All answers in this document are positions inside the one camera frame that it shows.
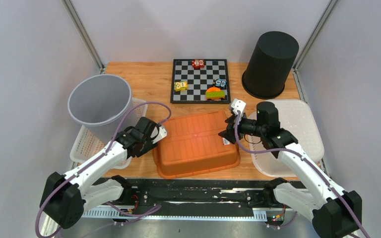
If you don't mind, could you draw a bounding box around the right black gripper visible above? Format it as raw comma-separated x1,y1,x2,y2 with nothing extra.
218,111,265,144

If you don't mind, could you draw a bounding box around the orange plastic tub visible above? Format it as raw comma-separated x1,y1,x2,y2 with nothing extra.
153,111,240,179

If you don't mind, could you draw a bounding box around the grey bin black liner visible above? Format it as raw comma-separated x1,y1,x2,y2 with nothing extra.
67,74,133,144

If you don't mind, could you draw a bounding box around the white perforated basket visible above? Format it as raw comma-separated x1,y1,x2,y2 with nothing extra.
70,98,148,170

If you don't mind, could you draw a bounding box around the large white plastic tub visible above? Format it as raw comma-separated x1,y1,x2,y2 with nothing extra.
251,99,324,178

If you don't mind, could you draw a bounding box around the black ribbed bin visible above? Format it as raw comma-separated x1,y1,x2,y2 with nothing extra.
242,31,299,99

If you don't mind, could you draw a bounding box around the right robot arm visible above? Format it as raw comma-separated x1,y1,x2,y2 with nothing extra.
219,99,369,238

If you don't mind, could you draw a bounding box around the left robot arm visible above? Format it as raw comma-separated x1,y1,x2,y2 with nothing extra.
40,117,168,229

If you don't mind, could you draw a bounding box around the orange green toy burger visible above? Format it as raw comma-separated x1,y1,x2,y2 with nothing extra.
205,87,226,101

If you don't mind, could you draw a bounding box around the blue toy block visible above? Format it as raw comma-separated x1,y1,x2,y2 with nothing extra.
213,78,227,90

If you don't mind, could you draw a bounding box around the yellow toy block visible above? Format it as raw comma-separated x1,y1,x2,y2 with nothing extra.
174,81,189,92

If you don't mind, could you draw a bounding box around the black white chessboard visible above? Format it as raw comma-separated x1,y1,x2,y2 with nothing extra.
170,59,231,104

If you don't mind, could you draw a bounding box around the red toy block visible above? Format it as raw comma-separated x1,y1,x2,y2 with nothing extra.
191,59,205,69

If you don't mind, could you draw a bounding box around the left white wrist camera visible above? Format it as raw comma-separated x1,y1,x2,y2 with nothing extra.
151,125,167,144

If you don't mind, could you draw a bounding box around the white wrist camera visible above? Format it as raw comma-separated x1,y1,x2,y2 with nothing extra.
151,125,167,144
229,98,247,115

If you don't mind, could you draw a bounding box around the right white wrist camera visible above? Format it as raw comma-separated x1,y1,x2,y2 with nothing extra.
229,98,247,115

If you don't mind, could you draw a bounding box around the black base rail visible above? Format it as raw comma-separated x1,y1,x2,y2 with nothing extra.
83,178,301,223

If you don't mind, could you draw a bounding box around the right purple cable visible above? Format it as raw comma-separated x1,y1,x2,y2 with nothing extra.
234,111,372,238

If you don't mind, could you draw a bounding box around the purple cable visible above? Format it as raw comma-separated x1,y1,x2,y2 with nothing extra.
34,101,173,238
234,111,372,238

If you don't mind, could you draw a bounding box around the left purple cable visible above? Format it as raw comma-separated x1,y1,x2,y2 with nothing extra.
34,101,173,238

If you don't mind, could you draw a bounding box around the left aluminium frame post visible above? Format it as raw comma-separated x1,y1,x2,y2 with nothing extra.
62,0,106,74

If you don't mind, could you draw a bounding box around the aluminium frame post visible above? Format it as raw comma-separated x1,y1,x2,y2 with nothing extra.
292,0,339,103
62,0,106,74

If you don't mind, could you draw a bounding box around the right aluminium frame post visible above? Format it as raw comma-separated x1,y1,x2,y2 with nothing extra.
292,0,339,103

